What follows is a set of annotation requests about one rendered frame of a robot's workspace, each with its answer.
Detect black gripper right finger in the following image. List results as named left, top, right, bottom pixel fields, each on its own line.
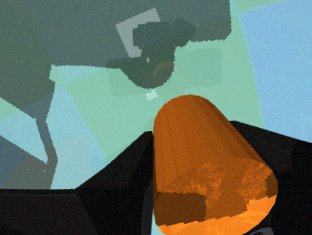
left=230, top=120, right=312, bottom=235

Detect orange knob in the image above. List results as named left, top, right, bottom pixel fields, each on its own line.
left=153, top=94, right=279, bottom=235

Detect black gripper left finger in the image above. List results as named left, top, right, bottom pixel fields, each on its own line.
left=0, top=132, right=153, bottom=235

